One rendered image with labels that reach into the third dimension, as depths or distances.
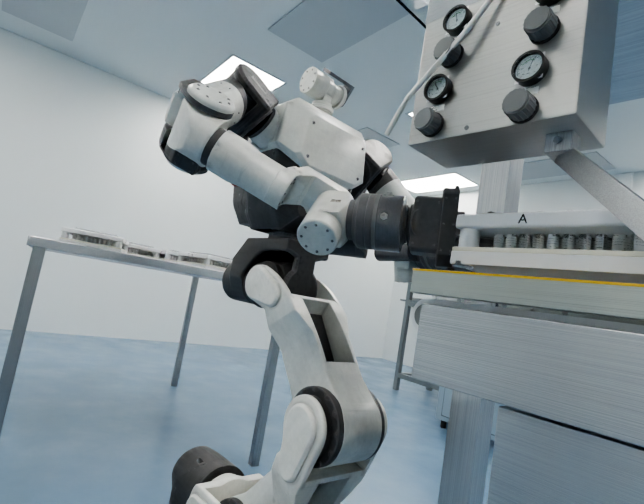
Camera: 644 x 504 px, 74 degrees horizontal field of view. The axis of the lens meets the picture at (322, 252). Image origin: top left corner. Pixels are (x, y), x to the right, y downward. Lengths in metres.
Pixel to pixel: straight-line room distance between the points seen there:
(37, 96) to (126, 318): 2.51
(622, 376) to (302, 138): 0.73
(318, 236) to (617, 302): 0.38
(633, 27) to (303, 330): 0.72
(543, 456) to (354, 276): 6.59
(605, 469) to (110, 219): 5.16
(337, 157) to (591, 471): 0.76
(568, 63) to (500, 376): 0.35
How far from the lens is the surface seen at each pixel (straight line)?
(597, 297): 0.52
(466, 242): 0.61
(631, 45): 0.82
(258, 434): 2.18
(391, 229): 0.63
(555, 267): 0.55
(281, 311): 0.92
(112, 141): 5.50
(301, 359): 0.90
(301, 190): 0.72
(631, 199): 0.48
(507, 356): 0.54
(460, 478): 0.92
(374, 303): 7.45
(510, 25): 0.64
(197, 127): 0.70
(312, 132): 0.99
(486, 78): 0.62
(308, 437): 0.81
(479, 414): 0.88
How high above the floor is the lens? 0.80
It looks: 6 degrees up
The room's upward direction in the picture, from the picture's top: 10 degrees clockwise
